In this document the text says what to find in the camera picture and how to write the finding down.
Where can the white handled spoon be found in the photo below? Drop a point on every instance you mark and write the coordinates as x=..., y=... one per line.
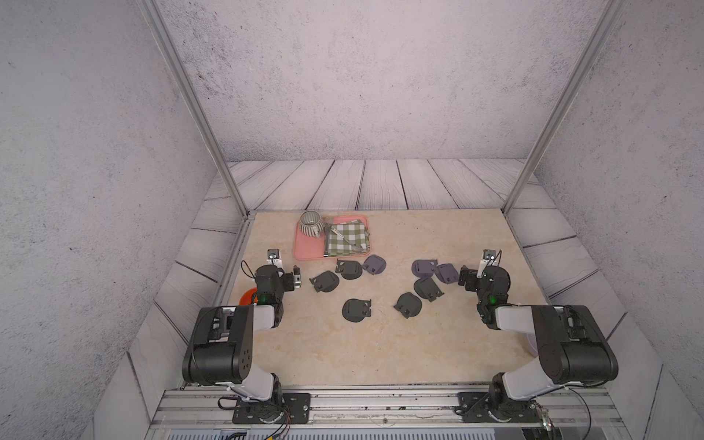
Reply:
x=344, y=238

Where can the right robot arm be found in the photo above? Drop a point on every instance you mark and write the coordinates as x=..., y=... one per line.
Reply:
x=569, y=345

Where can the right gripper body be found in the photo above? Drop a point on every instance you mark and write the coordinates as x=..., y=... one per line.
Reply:
x=472, y=282

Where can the orange plastic bowl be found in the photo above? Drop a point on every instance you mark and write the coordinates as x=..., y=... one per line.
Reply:
x=249, y=297

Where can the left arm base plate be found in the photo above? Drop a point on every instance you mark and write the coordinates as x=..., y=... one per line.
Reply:
x=288, y=408

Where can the pink tray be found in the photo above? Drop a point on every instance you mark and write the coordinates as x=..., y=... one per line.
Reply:
x=306, y=248

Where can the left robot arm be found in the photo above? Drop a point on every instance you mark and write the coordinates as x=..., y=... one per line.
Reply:
x=220, y=351

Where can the dark green phone stand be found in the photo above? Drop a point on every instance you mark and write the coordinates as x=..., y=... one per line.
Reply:
x=427, y=289
x=349, y=269
x=356, y=310
x=408, y=305
x=325, y=282

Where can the aluminium front rail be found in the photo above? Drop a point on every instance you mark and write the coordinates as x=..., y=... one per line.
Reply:
x=421, y=411

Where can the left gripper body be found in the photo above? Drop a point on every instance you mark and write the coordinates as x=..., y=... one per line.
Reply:
x=288, y=283

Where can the right aluminium frame post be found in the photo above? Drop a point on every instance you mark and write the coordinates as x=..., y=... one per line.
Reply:
x=579, y=73

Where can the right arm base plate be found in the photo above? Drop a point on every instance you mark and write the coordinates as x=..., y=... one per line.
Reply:
x=481, y=407

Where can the left aluminium frame post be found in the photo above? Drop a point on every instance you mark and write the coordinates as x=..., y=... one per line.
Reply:
x=173, y=60

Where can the aluminium frame post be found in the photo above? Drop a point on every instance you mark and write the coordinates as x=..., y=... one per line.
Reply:
x=579, y=73
x=173, y=60

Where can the green checkered cloth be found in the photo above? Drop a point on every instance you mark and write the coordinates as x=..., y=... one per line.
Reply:
x=355, y=231

